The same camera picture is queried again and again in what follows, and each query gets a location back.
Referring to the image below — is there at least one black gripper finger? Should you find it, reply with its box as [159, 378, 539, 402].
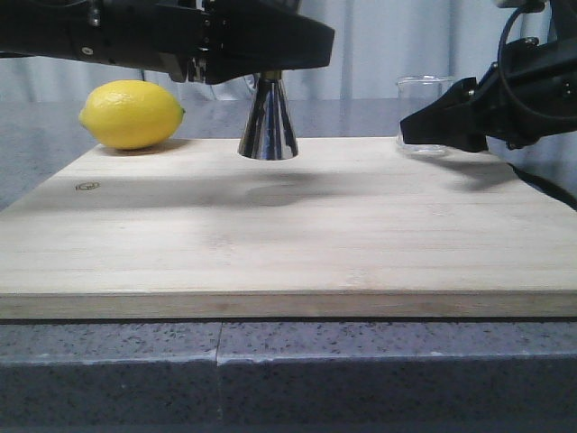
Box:
[205, 1, 335, 84]

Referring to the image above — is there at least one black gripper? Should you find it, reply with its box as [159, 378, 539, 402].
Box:
[1, 1, 210, 81]
[399, 38, 576, 153]

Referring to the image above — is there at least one small glass beaker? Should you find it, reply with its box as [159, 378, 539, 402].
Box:
[397, 75, 453, 158]

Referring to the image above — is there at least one steel double jigger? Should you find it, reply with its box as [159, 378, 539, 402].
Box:
[238, 70, 298, 161]

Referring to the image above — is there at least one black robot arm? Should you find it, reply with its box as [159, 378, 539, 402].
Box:
[400, 1, 576, 152]

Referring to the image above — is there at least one yellow lemon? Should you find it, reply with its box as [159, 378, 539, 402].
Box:
[78, 80, 185, 150]

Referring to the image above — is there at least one grey curtain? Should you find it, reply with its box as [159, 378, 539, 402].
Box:
[1, 1, 512, 102]

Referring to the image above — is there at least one wooden cutting board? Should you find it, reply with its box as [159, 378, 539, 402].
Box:
[1, 138, 576, 319]

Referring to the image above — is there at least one black board strap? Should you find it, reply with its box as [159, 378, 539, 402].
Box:
[507, 162, 577, 207]

